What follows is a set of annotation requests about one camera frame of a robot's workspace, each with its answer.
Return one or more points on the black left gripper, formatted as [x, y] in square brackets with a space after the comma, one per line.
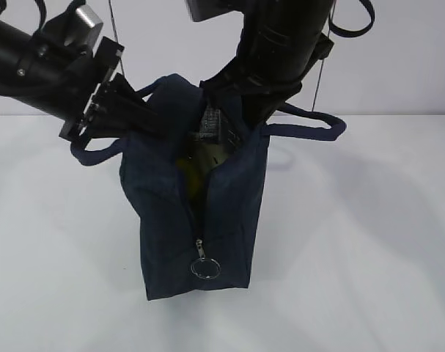
[101, 107]

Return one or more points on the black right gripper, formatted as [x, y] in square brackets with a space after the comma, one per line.
[271, 58]

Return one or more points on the yellow lemon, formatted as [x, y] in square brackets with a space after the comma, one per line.
[192, 175]

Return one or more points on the navy blue lunch bag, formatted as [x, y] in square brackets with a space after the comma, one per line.
[186, 244]

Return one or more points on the green lidded food container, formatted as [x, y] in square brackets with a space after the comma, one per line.
[208, 156]

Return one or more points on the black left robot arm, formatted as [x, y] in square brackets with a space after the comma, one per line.
[33, 71]

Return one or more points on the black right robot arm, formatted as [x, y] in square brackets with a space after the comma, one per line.
[271, 11]

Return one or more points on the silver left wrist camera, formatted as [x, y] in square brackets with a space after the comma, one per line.
[78, 27]

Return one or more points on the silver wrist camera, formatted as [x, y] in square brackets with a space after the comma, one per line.
[202, 10]
[78, 27]

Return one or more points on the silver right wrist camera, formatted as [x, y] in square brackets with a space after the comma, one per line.
[202, 10]

